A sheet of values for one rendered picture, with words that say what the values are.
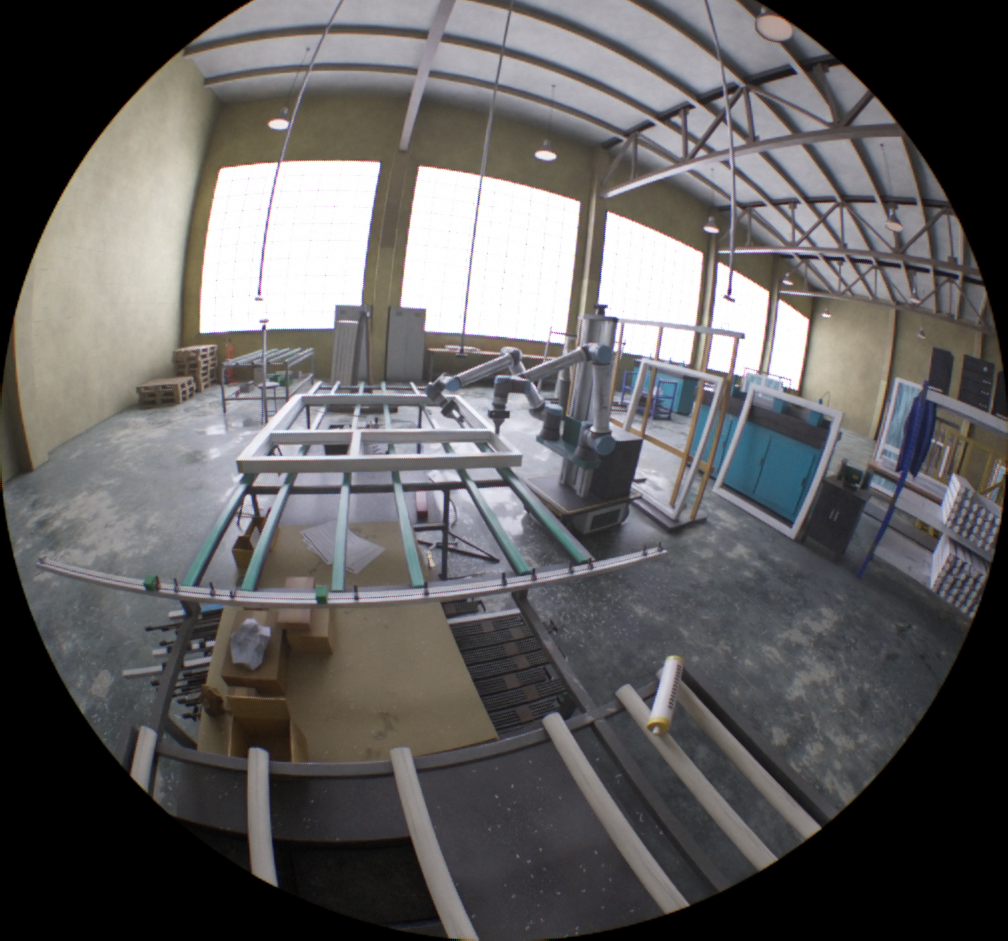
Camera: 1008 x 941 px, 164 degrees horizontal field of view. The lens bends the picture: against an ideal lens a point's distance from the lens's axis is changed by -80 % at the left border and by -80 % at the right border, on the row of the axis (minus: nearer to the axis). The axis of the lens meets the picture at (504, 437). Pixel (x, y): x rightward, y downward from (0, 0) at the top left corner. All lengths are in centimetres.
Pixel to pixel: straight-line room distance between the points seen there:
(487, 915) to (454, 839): 21
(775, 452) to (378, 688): 449
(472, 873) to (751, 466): 471
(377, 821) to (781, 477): 462
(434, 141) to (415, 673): 1112
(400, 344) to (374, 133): 627
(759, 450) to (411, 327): 798
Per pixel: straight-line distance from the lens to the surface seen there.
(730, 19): 858
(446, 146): 1113
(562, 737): 83
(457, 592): 104
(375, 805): 99
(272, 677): 108
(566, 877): 98
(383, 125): 1131
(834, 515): 424
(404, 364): 932
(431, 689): 109
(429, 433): 214
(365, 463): 173
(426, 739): 102
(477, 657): 156
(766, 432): 477
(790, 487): 465
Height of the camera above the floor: 158
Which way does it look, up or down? 18 degrees down
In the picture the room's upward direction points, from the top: 6 degrees clockwise
